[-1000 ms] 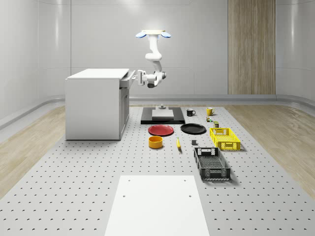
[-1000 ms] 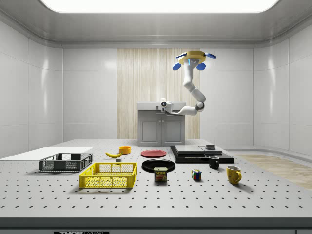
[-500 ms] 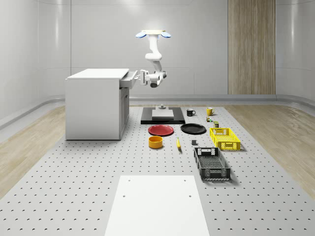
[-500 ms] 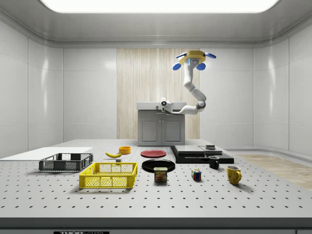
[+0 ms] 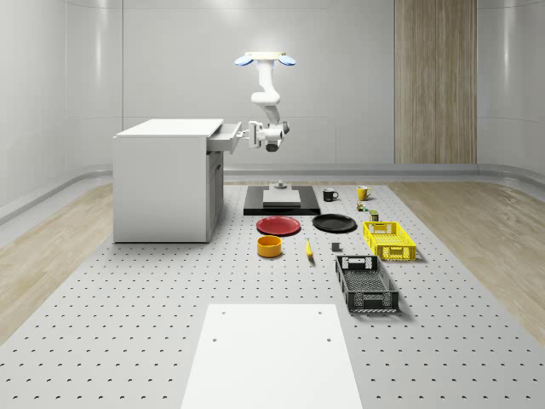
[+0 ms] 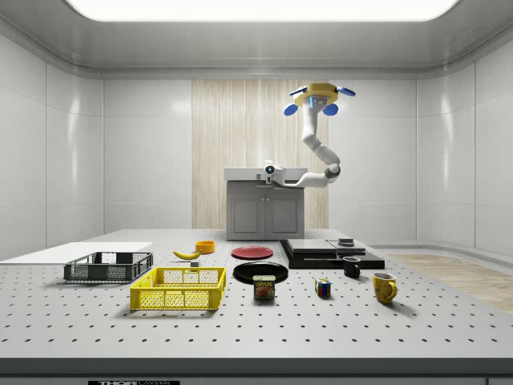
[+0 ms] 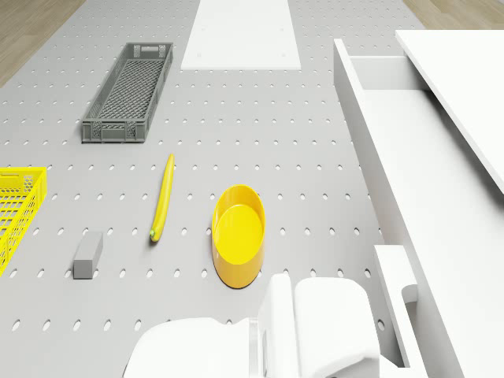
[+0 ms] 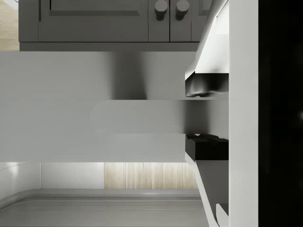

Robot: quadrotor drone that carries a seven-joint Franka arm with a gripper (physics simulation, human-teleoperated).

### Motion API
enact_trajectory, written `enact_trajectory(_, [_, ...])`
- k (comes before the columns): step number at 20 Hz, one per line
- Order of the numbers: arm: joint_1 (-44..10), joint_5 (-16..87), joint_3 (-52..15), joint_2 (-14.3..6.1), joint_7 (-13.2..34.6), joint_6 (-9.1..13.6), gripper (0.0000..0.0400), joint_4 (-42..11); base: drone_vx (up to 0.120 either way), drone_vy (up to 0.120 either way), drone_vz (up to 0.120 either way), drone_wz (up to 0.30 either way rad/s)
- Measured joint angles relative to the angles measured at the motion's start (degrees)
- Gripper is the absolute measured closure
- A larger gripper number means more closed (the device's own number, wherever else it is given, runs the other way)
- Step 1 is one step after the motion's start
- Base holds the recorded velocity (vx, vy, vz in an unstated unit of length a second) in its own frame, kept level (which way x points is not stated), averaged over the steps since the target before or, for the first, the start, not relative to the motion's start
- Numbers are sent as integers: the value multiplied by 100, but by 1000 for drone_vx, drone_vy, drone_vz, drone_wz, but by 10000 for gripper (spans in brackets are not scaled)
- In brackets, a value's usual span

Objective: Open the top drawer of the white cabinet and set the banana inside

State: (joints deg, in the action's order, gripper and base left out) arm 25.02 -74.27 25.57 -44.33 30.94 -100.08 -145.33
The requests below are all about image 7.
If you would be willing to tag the white drawer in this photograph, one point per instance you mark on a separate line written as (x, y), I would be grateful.
(433, 204)

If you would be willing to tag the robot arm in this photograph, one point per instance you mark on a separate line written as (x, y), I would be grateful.
(330, 327)

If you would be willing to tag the yellow bowl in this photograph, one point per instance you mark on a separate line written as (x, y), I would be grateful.
(238, 236)

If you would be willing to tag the banana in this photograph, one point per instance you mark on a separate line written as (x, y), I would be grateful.
(163, 197)

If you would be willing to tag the white board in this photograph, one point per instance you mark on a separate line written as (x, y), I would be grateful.
(240, 35)

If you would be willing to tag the dark grey basket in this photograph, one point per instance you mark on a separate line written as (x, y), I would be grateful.
(126, 94)

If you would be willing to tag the grey cube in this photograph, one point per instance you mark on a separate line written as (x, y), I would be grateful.
(87, 256)

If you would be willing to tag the yellow basket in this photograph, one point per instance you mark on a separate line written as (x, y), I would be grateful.
(19, 197)

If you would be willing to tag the white cabinet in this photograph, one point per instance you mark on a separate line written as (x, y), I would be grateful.
(464, 78)

